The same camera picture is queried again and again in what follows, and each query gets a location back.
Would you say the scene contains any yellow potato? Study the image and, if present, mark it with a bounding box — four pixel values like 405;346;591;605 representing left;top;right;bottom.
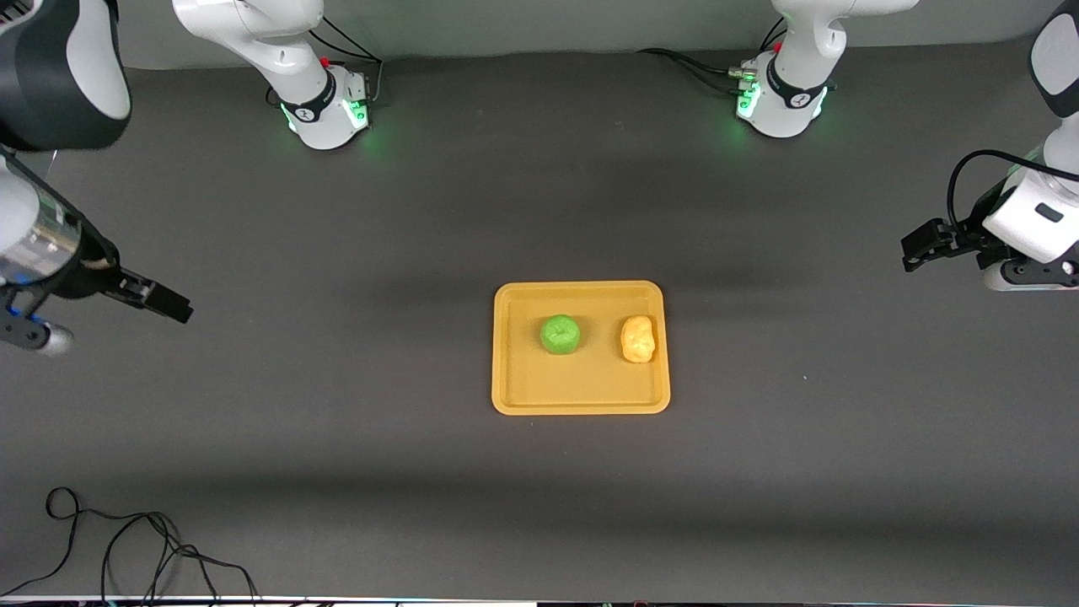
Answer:
620;315;657;364

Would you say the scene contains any black base cable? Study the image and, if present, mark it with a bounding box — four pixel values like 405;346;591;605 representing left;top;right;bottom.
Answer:
308;15;385;106
637;47;755;92

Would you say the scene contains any thin black loose cable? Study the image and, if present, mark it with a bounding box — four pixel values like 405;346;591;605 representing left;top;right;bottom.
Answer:
0;487;258;601

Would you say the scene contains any black right base cable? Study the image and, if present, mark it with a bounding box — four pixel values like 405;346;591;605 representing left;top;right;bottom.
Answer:
308;15;385;106

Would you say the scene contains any black left base cable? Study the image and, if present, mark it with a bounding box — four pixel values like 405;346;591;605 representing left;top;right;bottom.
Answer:
637;47;755;92

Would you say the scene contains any green apple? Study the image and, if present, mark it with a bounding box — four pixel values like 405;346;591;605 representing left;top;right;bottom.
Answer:
539;314;582;356

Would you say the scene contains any yellow plastic tray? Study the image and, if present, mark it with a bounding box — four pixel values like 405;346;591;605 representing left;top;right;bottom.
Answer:
491;281;672;416

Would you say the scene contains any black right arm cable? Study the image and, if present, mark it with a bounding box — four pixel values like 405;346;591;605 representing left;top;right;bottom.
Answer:
0;145;121;258

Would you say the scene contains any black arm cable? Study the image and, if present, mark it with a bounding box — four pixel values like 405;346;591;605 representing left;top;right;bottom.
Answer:
0;145;121;258
946;149;1079;228

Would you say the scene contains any dark grey table mat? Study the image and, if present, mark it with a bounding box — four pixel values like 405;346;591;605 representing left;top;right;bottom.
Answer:
0;30;1079;601

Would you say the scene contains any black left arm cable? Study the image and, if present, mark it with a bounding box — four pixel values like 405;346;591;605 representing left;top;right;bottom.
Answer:
946;149;1079;228

